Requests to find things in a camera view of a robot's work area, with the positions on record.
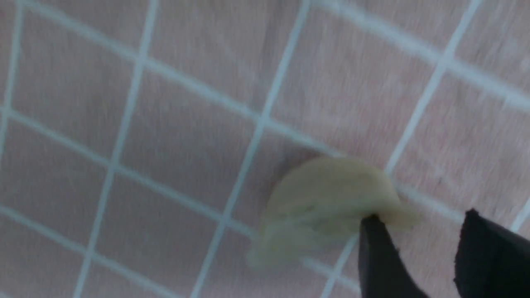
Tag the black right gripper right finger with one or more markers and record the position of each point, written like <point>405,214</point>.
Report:
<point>491,261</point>

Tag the white dumpling front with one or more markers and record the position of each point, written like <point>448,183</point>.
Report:
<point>321,203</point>

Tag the pink checkered tablecloth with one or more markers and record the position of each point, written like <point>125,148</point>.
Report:
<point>140,138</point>

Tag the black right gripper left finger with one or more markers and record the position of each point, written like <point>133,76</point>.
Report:
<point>382,273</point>

